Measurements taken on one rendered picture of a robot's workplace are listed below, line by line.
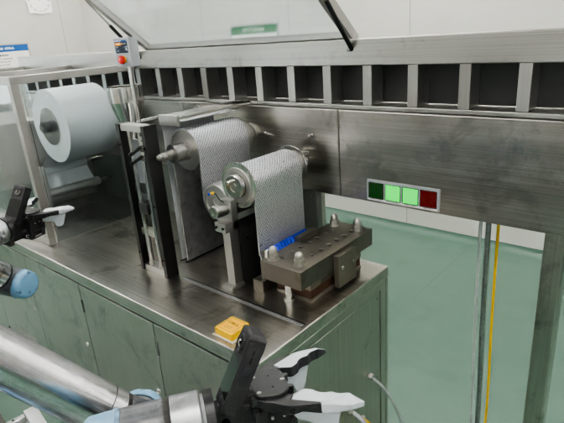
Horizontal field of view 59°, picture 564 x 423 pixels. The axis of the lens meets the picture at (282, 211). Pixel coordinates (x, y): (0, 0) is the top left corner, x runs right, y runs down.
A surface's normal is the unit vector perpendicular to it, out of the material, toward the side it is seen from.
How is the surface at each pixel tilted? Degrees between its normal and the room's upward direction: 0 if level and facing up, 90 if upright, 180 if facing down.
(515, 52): 90
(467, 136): 90
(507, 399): 0
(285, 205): 90
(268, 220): 90
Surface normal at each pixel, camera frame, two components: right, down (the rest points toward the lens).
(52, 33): 0.76, 0.17
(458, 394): -0.07, -0.94
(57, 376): 0.67, -0.32
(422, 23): -0.65, 0.30
